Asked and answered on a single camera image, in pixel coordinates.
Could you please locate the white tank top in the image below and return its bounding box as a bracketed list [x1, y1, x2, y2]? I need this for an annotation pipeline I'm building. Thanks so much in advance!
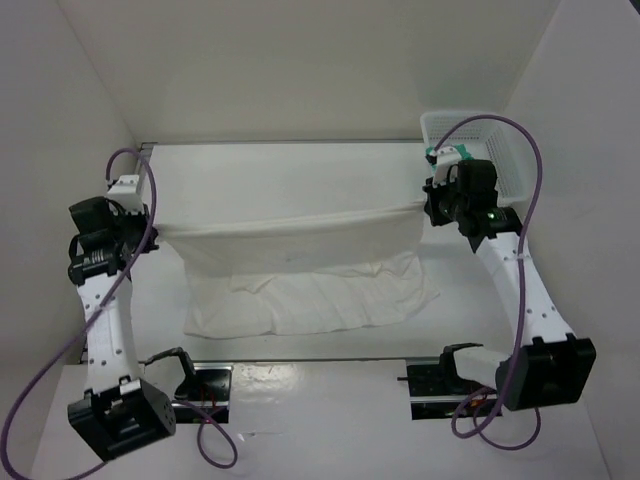
[159, 203, 439, 340]

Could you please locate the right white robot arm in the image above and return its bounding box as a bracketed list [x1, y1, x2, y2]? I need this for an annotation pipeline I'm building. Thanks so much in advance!
[423, 154, 596, 411]

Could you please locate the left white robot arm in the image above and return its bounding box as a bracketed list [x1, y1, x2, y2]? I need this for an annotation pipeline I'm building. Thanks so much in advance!
[67, 197, 176, 462]

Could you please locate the green tank top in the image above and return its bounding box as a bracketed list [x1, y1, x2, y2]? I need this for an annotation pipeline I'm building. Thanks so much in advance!
[425, 144, 474, 164]

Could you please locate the white plastic basket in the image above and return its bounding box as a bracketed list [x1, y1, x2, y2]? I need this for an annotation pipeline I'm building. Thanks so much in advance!
[420, 110, 533, 206]

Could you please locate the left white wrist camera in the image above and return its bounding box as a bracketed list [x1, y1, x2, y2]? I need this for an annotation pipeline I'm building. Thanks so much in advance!
[106, 175, 145, 215]

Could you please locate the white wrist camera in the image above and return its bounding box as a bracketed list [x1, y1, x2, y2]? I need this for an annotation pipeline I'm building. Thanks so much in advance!
[426, 145, 463, 187]
[106, 175, 145, 215]

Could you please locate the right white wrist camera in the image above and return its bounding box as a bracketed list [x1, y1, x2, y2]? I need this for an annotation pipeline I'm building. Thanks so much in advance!
[426, 145, 463, 187]

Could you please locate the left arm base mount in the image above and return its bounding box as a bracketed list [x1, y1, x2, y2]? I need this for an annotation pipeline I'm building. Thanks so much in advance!
[173, 363, 233, 424]

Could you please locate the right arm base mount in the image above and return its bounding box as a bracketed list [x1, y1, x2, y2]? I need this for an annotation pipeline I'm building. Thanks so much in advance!
[397, 357, 482, 421]

